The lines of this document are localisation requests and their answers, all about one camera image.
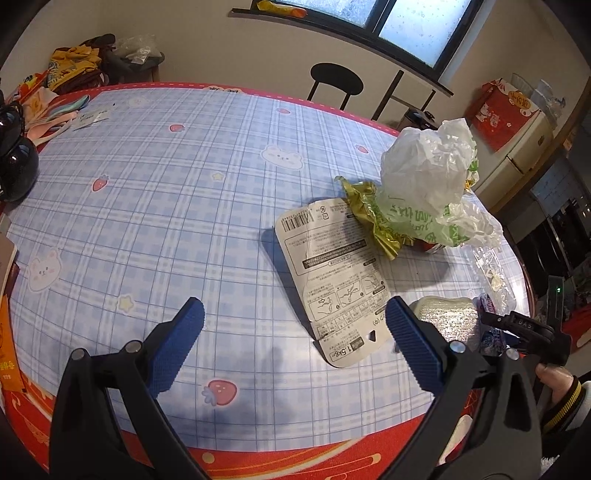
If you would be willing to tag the frosted window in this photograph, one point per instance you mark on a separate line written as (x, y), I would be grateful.
(415, 27)

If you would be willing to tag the crushed red can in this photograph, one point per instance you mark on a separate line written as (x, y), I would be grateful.
(427, 247)

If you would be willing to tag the clear crumpled plastic bag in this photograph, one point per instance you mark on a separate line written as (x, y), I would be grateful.
(134, 50)

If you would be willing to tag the black helmet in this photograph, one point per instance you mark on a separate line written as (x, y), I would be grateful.
(18, 166)

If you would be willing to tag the black metal stand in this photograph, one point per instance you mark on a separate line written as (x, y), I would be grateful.
(392, 92)

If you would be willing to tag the red cloth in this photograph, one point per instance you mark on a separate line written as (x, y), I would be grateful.
(577, 330)

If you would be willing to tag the pink cloth items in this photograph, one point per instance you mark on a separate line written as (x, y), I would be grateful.
(51, 115)

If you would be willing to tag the red gift box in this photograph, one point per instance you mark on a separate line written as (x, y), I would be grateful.
(496, 115)

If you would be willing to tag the dark cabinet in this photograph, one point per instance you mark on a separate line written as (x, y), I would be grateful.
(561, 207)

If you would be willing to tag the dark side table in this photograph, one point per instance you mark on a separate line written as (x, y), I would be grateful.
(138, 71)

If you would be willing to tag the clear plastic container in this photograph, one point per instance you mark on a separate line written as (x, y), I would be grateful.
(538, 90)

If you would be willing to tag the person's right forearm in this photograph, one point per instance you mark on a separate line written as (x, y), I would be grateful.
(572, 408)

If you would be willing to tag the white printed packaging card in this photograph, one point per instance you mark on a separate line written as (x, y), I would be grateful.
(332, 277)

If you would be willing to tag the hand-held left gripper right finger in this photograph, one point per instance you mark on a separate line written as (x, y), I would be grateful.
(413, 341)

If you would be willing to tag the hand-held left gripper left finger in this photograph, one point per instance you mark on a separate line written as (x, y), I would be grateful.
(180, 341)

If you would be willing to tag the white paper tags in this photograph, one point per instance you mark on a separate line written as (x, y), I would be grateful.
(92, 119)

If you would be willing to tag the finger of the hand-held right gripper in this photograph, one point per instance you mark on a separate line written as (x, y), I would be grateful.
(491, 319)
(508, 341)

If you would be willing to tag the blue plaid printed tablecloth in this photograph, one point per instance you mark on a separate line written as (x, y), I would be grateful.
(184, 207)

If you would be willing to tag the white green plastic bag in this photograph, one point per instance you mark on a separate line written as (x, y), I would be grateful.
(425, 170)

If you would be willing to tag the black round chair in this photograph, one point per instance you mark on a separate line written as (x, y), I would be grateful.
(336, 76)

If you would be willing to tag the orange printed packet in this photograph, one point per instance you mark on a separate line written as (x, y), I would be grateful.
(9, 350)

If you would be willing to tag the person's right hand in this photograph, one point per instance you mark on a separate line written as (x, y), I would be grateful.
(554, 381)

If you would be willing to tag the clear plastic wrapper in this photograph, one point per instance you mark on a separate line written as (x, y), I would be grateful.
(491, 272)

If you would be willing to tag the white cabinet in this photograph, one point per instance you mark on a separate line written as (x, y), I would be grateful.
(531, 143)

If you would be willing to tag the white scrubbing sponge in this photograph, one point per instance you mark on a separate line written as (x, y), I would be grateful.
(448, 318)

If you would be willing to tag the black box device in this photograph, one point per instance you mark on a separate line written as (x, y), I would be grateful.
(422, 119)

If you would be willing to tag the gold foil wrapper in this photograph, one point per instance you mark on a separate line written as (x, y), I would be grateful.
(364, 203)

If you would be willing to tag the yellow brown clothing pile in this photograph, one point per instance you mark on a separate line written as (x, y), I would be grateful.
(74, 64)

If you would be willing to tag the dark window sill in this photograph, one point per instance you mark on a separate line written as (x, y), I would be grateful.
(323, 25)

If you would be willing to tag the purple white snack wrapper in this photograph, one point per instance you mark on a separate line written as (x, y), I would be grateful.
(489, 342)

